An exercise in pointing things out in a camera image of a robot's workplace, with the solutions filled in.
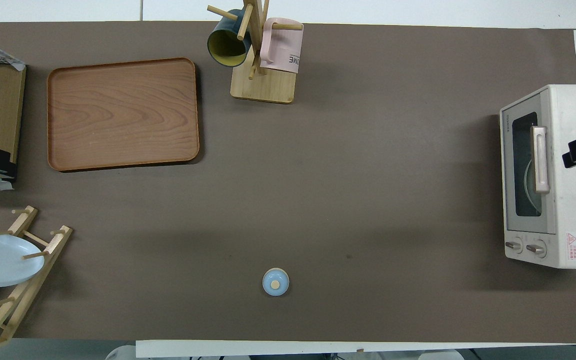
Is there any pink mug with lettering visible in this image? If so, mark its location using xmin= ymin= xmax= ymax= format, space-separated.
xmin=259 ymin=17 xmax=305 ymax=75

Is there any blue jar with wooden knob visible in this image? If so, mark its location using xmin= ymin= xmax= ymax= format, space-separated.
xmin=261 ymin=267 xmax=291 ymax=297

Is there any white toaster oven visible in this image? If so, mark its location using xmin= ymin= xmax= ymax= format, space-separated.
xmin=498 ymin=84 xmax=576 ymax=271

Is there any dark teal mug yellow inside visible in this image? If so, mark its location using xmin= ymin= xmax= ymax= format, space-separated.
xmin=206 ymin=9 xmax=252 ymax=68

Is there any pale green plate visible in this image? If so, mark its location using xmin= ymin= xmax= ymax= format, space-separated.
xmin=522 ymin=159 xmax=537 ymax=212

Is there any brown table mat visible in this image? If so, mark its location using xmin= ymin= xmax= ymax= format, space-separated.
xmin=0 ymin=21 xmax=576 ymax=346

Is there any wooden mug tree stand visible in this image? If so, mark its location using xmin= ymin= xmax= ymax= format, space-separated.
xmin=206 ymin=0 xmax=304 ymax=105

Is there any wooden dish rack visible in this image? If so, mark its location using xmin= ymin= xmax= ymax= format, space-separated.
xmin=0 ymin=205 xmax=74 ymax=357

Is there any brown wooden serving tray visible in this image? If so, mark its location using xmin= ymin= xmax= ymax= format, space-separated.
xmin=47 ymin=57 xmax=201 ymax=173

